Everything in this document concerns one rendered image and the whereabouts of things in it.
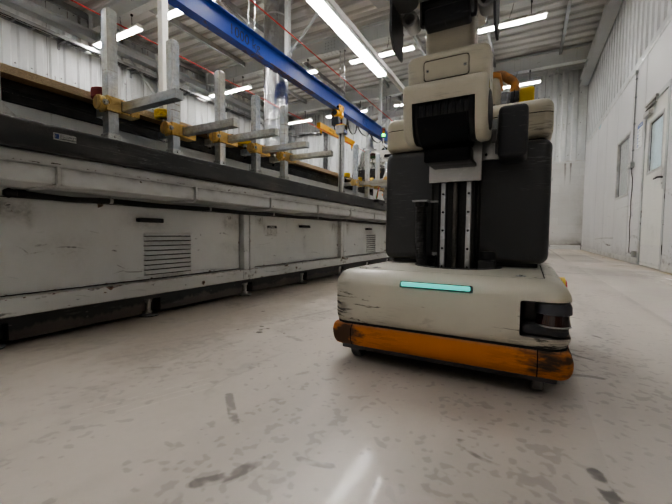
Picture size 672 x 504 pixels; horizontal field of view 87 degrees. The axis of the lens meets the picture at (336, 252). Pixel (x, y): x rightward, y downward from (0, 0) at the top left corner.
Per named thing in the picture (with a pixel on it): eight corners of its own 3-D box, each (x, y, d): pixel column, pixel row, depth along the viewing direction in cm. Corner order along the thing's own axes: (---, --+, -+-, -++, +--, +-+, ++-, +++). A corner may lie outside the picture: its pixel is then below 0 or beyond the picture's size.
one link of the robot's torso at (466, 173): (433, 185, 122) (435, 111, 121) (526, 180, 108) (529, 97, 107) (410, 173, 99) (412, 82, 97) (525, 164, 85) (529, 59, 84)
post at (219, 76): (225, 175, 169) (225, 71, 166) (220, 173, 165) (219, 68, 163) (220, 175, 170) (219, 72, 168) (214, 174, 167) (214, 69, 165)
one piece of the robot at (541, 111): (403, 282, 159) (406, 92, 154) (544, 293, 133) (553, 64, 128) (374, 293, 129) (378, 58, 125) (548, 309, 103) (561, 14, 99)
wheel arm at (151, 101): (184, 103, 114) (183, 89, 114) (174, 100, 111) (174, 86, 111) (105, 122, 134) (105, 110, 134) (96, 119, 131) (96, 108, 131)
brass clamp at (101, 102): (141, 119, 130) (140, 105, 129) (102, 107, 118) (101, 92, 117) (130, 121, 132) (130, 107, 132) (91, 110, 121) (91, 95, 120)
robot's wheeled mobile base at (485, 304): (398, 308, 168) (399, 255, 167) (555, 326, 138) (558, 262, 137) (327, 348, 109) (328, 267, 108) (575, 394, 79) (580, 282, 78)
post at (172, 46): (180, 160, 146) (179, 40, 144) (173, 159, 143) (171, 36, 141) (175, 161, 148) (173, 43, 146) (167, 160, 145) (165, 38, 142)
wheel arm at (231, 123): (239, 130, 136) (239, 118, 136) (233, 127, 133) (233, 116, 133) (165, 142, 156) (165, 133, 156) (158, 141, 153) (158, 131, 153)
